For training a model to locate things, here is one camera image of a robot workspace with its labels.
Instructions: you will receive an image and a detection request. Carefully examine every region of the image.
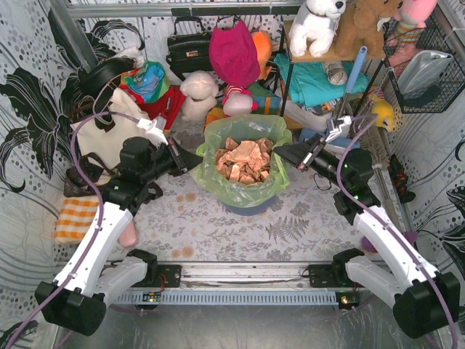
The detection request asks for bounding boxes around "black wire basket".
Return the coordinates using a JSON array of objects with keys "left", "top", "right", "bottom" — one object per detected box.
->
[{"left": 384, "top": 17, "right": 464, "bottom": 114}]

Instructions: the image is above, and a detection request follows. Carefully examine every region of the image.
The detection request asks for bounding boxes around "yellow plush duck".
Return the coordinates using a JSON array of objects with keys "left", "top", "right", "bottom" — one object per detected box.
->
[{"left": 368, "top": 89, "right": 395, "bottom": 132}]

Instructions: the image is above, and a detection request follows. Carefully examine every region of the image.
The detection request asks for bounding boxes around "teal folded cloth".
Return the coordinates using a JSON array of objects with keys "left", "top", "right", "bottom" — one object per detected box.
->
[{"left": 274, "top": 54, "right": 368, "bottom": 107}]

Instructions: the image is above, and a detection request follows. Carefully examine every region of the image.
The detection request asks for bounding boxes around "brown teddy bear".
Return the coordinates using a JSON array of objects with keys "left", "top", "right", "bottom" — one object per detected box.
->
[{"left": 334, "top": 0, "right": 403, "bottom": 58}]

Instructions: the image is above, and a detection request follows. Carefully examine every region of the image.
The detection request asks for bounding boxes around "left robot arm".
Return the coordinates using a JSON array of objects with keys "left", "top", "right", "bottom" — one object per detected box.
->
[{"left": 35, "top": 137, "right": 203, "bottom": 336}]

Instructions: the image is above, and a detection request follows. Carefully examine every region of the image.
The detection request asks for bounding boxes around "black leather handbag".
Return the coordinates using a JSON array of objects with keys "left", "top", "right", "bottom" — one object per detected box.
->
[{"left": 166, "top": 16, "right": 214, "bottom": 81}]

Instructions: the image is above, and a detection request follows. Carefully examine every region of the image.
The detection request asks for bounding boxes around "orange checkered cloth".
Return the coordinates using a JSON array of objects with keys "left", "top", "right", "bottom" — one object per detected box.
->
[{"left": 54, "top": 196, "right": 99, "bottom": 244}]

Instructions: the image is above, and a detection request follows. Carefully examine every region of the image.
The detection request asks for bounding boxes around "white canvas tote bag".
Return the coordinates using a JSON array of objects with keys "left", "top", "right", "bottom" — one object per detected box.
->
[{"left": 77, "top": 88, "right": 150, "bottom": 169}]

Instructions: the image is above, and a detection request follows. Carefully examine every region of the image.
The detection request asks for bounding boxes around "silver foil pouch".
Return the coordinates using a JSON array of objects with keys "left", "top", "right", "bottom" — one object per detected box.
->
[{"left": 397, "top": 50, "right": 453, "bottom": 95}]

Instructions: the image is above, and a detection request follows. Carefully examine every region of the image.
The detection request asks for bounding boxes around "green plastic trash bag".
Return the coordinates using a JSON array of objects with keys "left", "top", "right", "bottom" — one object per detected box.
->
[{"left": 191, "top": 114, "right": 292, "bottom": 209}]

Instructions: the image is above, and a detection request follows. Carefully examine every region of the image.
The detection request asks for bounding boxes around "metal base rail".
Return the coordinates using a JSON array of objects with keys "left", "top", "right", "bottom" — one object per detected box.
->
[{"left": 159, "top": 261, "right": 332, "bottom": 292}]

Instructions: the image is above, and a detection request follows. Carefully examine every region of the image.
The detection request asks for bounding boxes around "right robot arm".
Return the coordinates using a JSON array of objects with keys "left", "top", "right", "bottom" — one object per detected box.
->
[{"left": 274, "top": 135, "right": 461, "bottom": 343}]

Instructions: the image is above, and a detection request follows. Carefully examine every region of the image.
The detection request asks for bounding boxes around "white husky plush dog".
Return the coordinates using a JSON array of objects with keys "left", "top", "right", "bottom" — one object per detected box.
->
[{"left": 288, "top": 0, "right": 347, "bottom": 57}]

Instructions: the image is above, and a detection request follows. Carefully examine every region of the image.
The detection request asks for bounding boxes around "pink plush toy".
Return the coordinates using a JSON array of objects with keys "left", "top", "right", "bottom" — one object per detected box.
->
[{"left": 394, "top": 0, "right": 437, "bottom": 35}]

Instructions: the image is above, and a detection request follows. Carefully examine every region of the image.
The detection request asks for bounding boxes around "cream plush lamb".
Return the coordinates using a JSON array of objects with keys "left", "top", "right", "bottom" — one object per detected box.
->
[{"left": 180, "top": 71, "right": 219, "bottom": 122}]

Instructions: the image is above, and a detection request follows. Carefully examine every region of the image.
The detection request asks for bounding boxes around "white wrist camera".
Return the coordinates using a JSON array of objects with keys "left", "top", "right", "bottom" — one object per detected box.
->
[
  {"left": 137, "top": 116, "right": 168, "bottom": 146},
  {"left": 325, "top": 116, "right": 352, "bottom": 143}
]

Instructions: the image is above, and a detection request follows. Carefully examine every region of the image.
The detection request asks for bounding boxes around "rainbow striped bag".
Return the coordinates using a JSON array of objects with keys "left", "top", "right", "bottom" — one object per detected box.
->
[{"left": 205, "top": 82, "right": 283, "bottom": 127}]

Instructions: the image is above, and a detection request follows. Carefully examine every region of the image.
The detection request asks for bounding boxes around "blue floor mop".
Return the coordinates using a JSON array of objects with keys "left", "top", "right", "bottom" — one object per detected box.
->
[{"left": 299, "top": 46, "right": 368, "bottom": 152}]

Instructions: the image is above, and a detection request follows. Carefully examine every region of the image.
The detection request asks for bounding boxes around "orange plush toy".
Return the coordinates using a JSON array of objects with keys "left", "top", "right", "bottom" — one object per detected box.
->
[{"left": 251, "top": 31, "right": 272, "bottom": 80}]

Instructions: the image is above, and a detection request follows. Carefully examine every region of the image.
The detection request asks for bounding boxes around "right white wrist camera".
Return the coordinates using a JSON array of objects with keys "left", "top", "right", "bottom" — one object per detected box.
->
[{"left": 325, "top": 116, "right": 352, "bottom": 143}]

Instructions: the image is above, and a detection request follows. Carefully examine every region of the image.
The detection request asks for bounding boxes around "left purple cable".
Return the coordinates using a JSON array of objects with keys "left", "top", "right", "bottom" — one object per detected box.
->
[{"left": 5, "top": 111, "right": 141, "bottom": 349}]

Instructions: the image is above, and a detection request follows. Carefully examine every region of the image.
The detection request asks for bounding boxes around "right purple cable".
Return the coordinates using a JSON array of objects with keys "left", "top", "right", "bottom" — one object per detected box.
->
[{"left": 336, "top": 113, "right": 461, "bottom": 349}]

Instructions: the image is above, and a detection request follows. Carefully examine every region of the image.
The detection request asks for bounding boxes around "magenta fabric bag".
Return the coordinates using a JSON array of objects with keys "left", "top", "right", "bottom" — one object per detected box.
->
[{"left": 209, "top": 20, "right": 260, "bottom": 88}]

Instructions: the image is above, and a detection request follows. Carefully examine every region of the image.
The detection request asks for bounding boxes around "brown patterned bag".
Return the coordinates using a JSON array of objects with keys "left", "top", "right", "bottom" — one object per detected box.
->
[{"left": 63, "top": 153, "right": 118, "bottom": 198}]

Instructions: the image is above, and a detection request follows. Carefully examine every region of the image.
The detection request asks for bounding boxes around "white folded bedding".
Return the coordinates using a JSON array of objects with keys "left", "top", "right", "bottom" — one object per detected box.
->
[{"left": 284, "top": 98, "right": 341, "bottom": 132}]

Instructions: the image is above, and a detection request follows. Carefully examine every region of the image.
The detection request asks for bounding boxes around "crumpled brown paper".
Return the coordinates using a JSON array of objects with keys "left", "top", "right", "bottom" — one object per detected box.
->
[{"left": 215, "top": 137, "right": 274, "bottom": 185}]

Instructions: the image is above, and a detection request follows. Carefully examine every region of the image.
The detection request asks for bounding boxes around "pink soft toy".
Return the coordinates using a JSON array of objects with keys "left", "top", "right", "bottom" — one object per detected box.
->
[{"left": 118, "top": 220, "right": 138, "bottom": 248}]

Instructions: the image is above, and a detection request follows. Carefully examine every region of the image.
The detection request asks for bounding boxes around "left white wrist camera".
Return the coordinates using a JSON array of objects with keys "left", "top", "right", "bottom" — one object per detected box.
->
[{"left": 137, "top": 116, "right": 168, "bottom": 146}]

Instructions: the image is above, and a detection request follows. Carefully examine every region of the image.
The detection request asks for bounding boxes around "colourful printed cloth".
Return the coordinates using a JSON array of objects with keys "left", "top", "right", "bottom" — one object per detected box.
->
[{"left": 119, "top": 61, "right": 170, "bottom": 104}]

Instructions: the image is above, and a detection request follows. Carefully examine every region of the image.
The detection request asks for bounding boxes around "blue-grey trash bin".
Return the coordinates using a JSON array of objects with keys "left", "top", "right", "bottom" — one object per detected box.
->
[{"left": 223, "top": 196, "right": 278, "bottom": 217}]

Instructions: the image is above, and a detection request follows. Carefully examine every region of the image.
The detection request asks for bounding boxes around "purple cable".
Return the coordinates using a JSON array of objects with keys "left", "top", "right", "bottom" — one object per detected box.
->
[
  {"left": 336, "top": 113, "right": 461, "bottom": 349},
  {"left": 5, "top": 111, "right": 141, "bottom": 349}
]

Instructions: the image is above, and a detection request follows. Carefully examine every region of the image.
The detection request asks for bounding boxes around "red cloth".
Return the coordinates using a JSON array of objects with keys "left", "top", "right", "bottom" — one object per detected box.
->
[{"left": 139, "top": 86, "right": 186, "bottom": 131}]

